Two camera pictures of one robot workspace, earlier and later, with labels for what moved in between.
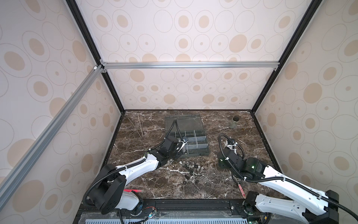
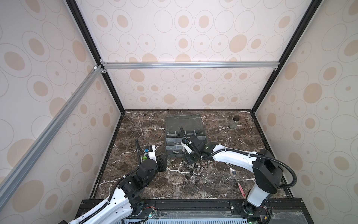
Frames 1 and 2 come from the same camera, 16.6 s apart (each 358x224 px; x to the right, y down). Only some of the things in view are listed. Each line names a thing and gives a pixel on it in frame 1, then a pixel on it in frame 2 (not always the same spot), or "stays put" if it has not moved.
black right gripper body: [220, 165] to [192, 157]
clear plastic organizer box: [192, 127] stays put
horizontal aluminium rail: [189, 65] stays put
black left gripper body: [174, 154] to [158, 166]
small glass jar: [233, 123] stays put
